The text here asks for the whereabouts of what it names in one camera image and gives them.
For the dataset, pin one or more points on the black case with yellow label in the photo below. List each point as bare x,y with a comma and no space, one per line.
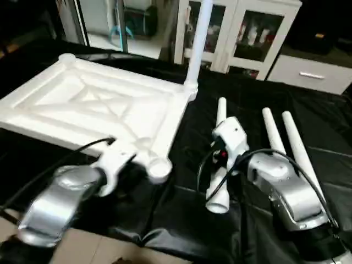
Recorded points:
319,30

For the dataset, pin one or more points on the white plastic table top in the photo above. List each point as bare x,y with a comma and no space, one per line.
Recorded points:
93,104

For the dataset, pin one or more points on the black table mat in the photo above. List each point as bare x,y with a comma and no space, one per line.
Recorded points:
176,220

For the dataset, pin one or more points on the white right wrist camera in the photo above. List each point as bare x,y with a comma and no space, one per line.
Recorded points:
231,137

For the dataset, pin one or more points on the white glass door cabinet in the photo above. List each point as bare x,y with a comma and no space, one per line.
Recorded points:
247,33

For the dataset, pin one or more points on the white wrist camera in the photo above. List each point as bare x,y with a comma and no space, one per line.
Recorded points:
115,162
231,137

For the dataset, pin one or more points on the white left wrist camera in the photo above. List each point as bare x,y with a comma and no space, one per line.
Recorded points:
115,162

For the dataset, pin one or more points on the turquoise plastic stand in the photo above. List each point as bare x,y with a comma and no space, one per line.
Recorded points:
122,34

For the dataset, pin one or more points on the white plastic table leg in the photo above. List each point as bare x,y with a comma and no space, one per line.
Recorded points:
218,198
197,44
272,132
300,148

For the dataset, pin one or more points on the white drawer unit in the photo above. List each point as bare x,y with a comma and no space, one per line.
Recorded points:
311,74

